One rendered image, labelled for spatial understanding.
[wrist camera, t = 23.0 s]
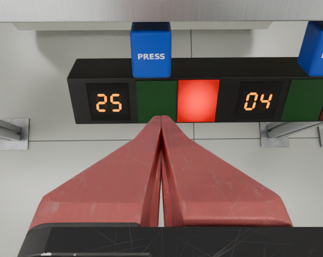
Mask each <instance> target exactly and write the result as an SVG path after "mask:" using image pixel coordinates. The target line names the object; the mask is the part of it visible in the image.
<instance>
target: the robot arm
mask: <svg viewBox="0 0 323 257"><path fill-rule="evenodd" d="M161 183H162V199H163V216H164V227H158V224H159V208H160V191H161ZM17 257H323V227H293V224H292V222H291V220H290V217H289V215H288V212H287V210H286V207H285V205H284V203H283V201H282V199H281V197H280V196H279V195H278V194H277V193H275V192H273V191H272V190H270V189H269V188H267V187H265V186H264V185H262V184H261V183H259V182H257V181H256V180H254V179H253V178H251V177H250V176H248V175H246V174H245V173H243V172H242V171H240V170H238V169H237V168H235V167H234V166H232V165H231V164H229V163H227V162H226V161H224V160H223V159H221V158H219V157H218V156H216V155H215V154H213V153H212V152H210V151H208V150H207V149H205V148H203V147H202V146H200V145H199V144H197V143H196V142H194V141H192V140H191V139H190V138H188V137H187V136H186V135H185V134H184V133H183V131H182V130H181V129H180V128H179V127H178V126H177V125H176V124H175V122H174V121H173V120H172V119H171V118H170V117H169V116H167V115H162V116H154V117H153V118H152V119H151V120H150V121H149V122H148V123H147V125H146V126H145V127H144V128H143V129H142V130H141V131H140V132H139V134H138V135H137V136H136V137H135V138H134V139H132V140H131V141H129V142H128V143H126V144H125V145H123V146H121V147H120V148H118V149H117V150H115V151H113V152H112V153H110V154H109V155H107V156H106V157H104V158H102V159H101V160H99V161H98V162H96V163H95V164H93V165H91V166H90V167H88V168H87V169H85V170H84V171H82V172H80V173H79V174H77V175H76V176H74V177H73V178H71V179H69V180H68V181H66V182H65V183H63V184H62V185H60V186H58V187H57V188H55V189H53V190H52V191H50V192H49V193H47V194H46V195H44V196H43V198H42V200H41V201H40V203H39V205H38V207H37V210H36V212H35V215H34V217H33V220H32V222H31V224H30V227H29V229H28V232H27V234H26V237H25V239H24V241H23V244H22V246H21V249H20V251H19V254H18V256H17Z"/></svg>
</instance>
